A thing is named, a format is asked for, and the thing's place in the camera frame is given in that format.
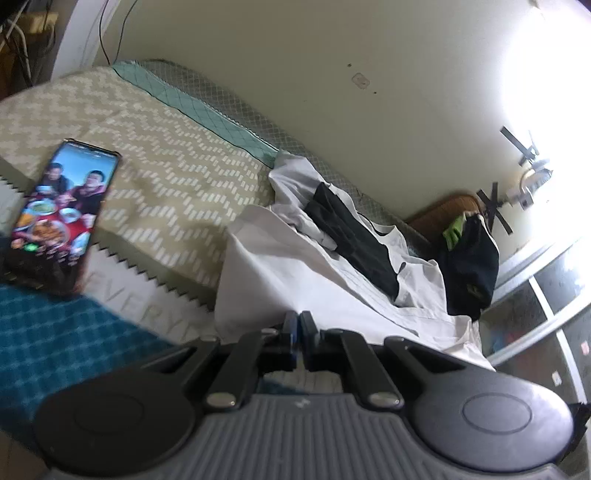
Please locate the teal quilted bed cover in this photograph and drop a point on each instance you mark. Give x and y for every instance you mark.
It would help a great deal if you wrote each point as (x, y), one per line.
(194, 99)

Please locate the large white garment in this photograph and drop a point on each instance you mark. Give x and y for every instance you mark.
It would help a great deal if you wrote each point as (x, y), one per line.
(277, 267)

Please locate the white framed window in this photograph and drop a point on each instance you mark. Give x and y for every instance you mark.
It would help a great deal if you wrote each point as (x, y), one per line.
(545, 304)

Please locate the smartphone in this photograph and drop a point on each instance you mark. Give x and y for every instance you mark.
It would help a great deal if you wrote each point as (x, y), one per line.
(64, 207)

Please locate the green cloth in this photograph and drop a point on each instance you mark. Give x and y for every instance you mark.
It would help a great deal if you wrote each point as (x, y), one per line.
(455, 233)

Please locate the dark clothes pile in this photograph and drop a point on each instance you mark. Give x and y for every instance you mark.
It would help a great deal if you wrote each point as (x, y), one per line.
(471, 272)

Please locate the wooden headboard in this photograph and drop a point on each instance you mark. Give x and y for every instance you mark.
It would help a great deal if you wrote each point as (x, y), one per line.
(438, 210)

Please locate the blue textured mat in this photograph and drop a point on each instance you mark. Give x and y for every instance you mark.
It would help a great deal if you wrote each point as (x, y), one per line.
(60, 355)

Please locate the beige patterned blanket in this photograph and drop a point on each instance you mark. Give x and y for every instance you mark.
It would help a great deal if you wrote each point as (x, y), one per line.
(166, 175)

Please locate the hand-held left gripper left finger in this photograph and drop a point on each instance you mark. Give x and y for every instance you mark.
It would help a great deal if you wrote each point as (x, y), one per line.
(291, 334)

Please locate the black garment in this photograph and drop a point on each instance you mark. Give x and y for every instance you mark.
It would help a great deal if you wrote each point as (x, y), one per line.
(364, 244)

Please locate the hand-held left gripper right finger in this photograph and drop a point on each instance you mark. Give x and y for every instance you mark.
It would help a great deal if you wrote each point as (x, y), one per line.
(308, 334)

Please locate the white wall plate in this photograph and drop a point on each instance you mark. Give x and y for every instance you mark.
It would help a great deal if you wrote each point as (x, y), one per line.
(361, 80)

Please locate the white sweatshirt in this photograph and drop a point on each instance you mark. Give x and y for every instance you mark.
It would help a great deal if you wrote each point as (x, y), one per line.
(295, 189)

